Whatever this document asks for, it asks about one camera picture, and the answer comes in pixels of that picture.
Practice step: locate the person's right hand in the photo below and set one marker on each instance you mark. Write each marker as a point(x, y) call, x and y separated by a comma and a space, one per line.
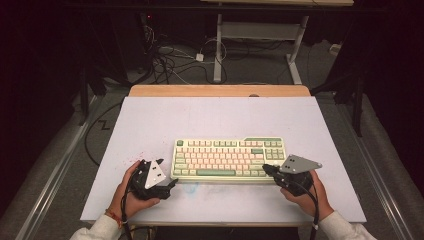
point(311, 203)

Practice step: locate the white desk frame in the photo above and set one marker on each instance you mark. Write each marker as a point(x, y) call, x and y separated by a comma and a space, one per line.
point(218, 50)

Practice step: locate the white table cover board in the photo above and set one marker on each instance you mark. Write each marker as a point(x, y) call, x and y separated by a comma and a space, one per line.
point(216, 116)

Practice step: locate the person's left hand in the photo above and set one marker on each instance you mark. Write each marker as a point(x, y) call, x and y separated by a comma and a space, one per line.
point(136, 205)

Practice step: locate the metal floor rail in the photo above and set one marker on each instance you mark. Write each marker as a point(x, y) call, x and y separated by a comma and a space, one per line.
point(53, 181)
point(376, 186)

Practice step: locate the cream pink green keyboard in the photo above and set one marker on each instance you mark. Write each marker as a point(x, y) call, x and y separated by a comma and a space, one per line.
point(226, 160)

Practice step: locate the small white box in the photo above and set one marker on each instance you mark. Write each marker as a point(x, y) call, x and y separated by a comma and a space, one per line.
point(336, 49)

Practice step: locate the black stand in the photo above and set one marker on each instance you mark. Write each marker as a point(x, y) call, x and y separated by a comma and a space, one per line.
point(358, 110)
point(83, 106)

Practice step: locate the white power adapter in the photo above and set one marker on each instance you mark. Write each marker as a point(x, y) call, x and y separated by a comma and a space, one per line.
point(199, 57)

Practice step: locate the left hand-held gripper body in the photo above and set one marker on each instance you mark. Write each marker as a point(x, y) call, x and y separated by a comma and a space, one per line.
point(155, 175)

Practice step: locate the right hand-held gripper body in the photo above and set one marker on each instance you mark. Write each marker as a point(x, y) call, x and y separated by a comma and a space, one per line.
point(296, 164)

